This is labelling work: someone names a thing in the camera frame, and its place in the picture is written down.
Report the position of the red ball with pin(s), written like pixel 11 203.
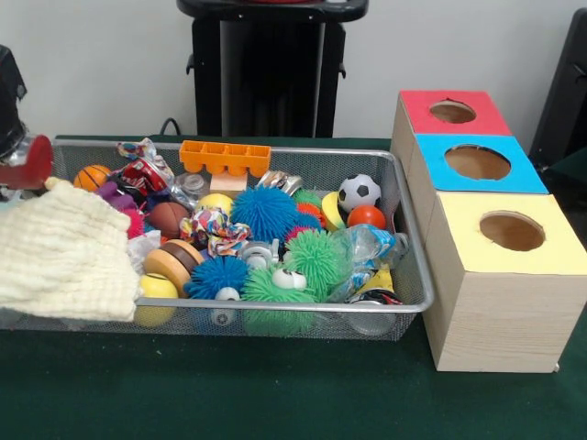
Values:
pixel 367 216

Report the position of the black upright panel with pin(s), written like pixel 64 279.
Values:
pixel 564 91

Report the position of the blue spiky ball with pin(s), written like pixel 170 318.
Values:
pixel 263 213
pixel 215 277

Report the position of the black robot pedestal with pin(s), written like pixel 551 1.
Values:
pixel 275 69

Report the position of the long orange toy brick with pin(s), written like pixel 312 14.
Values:
pixel 224 156

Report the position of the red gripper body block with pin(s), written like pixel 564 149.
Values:
pixel 39 160

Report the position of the wooden box three holes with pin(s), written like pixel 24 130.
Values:
pixel 504 321

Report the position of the shallow mesh bin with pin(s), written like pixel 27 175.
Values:
pixel 413 275

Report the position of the small soccer ball toy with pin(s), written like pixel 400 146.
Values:
pixel 360 192

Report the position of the cream waffle cloth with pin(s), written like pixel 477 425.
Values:
pixel 64 256

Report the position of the green cloth side table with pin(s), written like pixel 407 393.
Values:
pixel 568 174

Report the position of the green spiky ball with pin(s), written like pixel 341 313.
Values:
pixel 314 259
pixel 270 291

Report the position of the wooden burger toy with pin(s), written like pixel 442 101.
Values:
pixel 174 263

